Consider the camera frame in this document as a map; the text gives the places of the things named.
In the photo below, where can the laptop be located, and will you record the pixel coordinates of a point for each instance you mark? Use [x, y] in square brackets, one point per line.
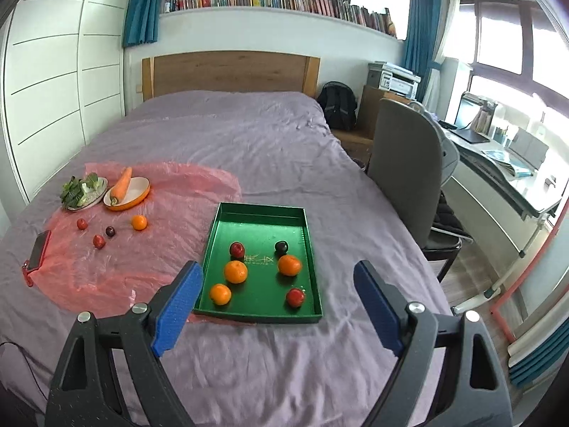
[466, 113]

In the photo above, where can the smartphone in red case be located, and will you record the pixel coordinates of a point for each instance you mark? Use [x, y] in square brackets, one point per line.
[39, 249]

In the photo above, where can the dark purple plum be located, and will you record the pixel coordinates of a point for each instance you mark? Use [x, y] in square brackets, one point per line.
[110, 231]
[281, 247]

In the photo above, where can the wooden cabinet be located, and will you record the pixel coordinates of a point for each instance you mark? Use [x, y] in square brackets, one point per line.
[369, 111]

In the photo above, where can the green tray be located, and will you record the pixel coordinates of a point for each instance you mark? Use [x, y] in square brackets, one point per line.
[262, 284]

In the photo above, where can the white plate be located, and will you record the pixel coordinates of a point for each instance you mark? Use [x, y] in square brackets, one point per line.
[97, 198]

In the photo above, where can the black backpack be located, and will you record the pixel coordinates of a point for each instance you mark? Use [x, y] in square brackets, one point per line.
[338, 106]

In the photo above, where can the side window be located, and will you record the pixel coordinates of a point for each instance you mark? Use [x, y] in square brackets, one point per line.
[502, 35]

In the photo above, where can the wooden headboard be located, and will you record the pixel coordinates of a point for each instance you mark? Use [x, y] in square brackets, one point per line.
[222, 71]

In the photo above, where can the orange-rimmed oval dish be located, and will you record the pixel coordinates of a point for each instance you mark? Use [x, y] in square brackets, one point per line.
[138, 187]

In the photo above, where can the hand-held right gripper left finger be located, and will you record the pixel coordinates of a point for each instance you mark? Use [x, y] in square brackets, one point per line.
[178, 311]

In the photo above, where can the white wardrobe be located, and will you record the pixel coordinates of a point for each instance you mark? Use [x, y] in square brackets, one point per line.
[53, 75]

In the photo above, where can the bed with purple cover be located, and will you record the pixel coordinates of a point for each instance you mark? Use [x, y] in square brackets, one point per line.
[222, 133]

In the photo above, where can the white air purifier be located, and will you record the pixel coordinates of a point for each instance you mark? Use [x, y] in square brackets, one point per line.
[458, 84]

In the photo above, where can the white printer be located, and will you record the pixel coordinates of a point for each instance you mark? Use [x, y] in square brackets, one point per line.
[395, 80]

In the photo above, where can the small red apple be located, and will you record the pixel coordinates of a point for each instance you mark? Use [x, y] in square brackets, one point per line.
[98, 241]
[236, 249]
[295, 297]
[81, 223]

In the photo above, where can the white desk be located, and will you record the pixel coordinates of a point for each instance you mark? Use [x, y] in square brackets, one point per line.
[498, 178]

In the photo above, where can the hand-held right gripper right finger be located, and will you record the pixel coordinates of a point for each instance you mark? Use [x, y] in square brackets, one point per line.
[378, 307]

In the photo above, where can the carrot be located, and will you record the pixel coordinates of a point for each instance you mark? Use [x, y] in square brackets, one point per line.
[121, 187]

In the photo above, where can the grey office chair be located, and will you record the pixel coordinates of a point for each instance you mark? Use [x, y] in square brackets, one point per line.
[404, 164]

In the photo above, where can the teal curtain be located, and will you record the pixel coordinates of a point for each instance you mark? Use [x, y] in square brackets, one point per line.
[420, 31]
[142, 9]

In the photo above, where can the pink plastic sheet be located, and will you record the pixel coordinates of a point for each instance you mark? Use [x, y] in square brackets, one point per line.
[178, 204]

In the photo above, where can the pink curved pipe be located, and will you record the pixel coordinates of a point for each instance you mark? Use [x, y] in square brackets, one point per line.
[511, 293]

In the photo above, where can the large orange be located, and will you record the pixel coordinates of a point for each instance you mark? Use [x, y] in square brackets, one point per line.
[235, 271]

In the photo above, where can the bok choy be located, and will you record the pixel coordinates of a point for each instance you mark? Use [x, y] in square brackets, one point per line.
[73, 191]

